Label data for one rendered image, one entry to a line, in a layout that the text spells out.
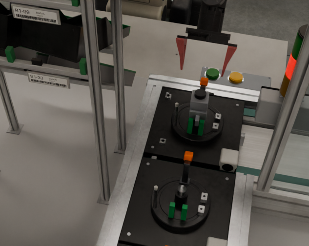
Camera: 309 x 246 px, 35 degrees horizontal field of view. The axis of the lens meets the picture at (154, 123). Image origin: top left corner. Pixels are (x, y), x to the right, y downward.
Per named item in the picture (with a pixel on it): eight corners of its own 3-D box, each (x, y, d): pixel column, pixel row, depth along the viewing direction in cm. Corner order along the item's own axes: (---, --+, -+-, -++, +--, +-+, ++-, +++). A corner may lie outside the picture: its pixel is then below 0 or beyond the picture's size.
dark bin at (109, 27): (82, 22, 126) (86, -7, 122) (129, 35, 123) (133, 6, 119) (20, 46, 101) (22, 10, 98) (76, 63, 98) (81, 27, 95)
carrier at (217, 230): (142, 161, 127) (142, 130, 117) (235, 178, 124) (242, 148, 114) (118, 245, 111) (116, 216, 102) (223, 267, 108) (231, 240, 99)
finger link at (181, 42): (200, 74, 113) (208, 33, 111) (170, 69, 114) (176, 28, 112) (202, 72, 120) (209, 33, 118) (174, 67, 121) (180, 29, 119)
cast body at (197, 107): (191, 102, 130) (193, 82, 125) (208, 104, 130) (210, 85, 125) (187, 125, 125) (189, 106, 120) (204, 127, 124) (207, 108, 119)
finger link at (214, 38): (231, 79, 112) (238, 38, 110) (199, 73, 113) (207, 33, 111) (231, 77, 119) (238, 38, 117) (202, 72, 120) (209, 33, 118)
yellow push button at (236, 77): (229, 75, 148) (230, 70, 146) (242, 77, 147) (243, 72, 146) (227, 84, 145) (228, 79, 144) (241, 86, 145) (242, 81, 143)
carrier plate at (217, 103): (161, 92, 143) (161, 87, 141) (243, 106, 140) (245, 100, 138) (143, 156, 127) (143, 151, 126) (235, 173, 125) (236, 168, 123)
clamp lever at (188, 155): (181, 177, 118) (185, 150, 114) (189, 178, 118) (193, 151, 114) (178, 185, 115) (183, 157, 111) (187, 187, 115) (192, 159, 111)
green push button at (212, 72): (206, 71, 149) (207, 66, 147) (219, 73, 148) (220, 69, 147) (204, 80, 146) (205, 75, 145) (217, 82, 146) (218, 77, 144)
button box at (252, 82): (200, 79, 154) (202, 65, 149) (267, 91, 151) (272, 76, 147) (197, 95, 149) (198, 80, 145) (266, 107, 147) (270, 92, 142)
